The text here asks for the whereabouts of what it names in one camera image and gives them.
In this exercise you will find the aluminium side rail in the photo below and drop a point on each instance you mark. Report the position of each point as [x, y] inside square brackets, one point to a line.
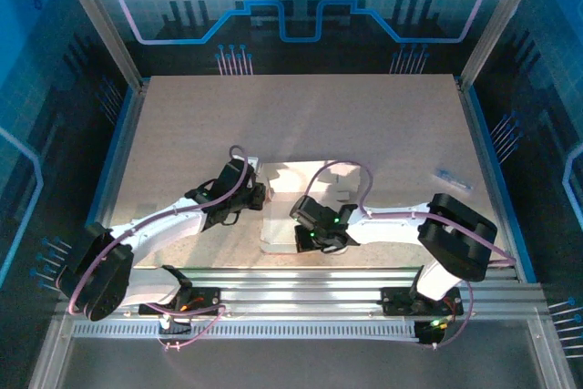
[127, 143]
[483, 156]

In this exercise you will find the blue clear plastic piece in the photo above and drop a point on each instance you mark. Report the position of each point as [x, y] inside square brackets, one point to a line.
[453, 181]

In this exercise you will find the aluminium table edge rail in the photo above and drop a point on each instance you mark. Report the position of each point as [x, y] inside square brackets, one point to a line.
[296, 289]

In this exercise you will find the black box with green light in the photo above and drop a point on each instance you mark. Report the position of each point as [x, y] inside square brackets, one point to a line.
[428, 334]

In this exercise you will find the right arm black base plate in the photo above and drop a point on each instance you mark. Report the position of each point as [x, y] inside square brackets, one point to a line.
[394, 300]

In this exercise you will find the blue edge trim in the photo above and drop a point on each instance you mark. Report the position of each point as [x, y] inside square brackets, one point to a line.
[493, 156]
[115, 143]

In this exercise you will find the aluminium lower frame rail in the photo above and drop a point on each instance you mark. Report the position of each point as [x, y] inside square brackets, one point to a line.
[551, 357]
[50, 357]

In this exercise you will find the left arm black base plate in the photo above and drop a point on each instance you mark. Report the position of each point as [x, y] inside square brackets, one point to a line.
[207, 298]

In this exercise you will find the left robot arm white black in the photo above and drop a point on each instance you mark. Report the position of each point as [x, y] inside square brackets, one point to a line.
[159, 229]

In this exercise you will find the aluminium frame post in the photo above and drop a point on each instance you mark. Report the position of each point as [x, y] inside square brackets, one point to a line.
[102, 20]
[500, 20]

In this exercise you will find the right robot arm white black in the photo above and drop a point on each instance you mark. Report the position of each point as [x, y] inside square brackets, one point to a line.
[391, 220]

